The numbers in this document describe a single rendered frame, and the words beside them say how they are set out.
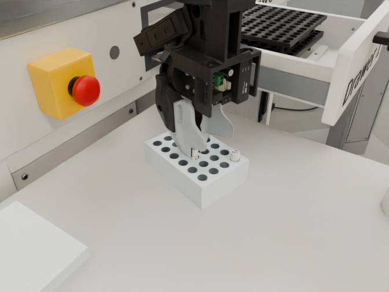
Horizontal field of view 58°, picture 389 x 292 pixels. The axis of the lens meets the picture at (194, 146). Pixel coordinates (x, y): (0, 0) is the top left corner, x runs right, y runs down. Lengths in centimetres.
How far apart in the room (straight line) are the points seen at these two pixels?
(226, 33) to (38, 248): 29
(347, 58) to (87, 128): 40
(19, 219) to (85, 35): 27
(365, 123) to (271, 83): 127
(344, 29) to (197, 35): 43
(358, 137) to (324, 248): 140
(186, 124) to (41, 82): 19
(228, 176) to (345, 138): 136
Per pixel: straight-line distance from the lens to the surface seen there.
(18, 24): 48
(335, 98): 50
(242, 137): 58
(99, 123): 63
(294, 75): 53
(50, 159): 59
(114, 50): 59
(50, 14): 51
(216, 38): 34
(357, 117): 174
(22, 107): 51
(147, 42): 43
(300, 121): 213
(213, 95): 35
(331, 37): 76
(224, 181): 45
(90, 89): 47
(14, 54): 49
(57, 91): 48
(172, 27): 38
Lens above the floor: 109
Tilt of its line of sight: 36 degrees down
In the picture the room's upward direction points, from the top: straight up
